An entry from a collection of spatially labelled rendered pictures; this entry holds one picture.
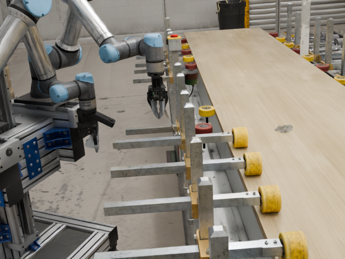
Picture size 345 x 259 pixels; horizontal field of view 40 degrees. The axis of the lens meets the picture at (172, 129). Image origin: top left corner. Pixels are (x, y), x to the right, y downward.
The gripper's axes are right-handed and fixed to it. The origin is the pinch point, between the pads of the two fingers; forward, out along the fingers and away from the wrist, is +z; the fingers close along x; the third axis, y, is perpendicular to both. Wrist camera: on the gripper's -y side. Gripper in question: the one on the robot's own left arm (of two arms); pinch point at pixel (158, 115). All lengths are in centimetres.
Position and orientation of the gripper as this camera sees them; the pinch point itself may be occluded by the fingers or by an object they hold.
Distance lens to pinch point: 203.8
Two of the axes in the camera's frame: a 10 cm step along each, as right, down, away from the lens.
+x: 10.0, -0.6, 0.0
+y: 0.2, 3.6, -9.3
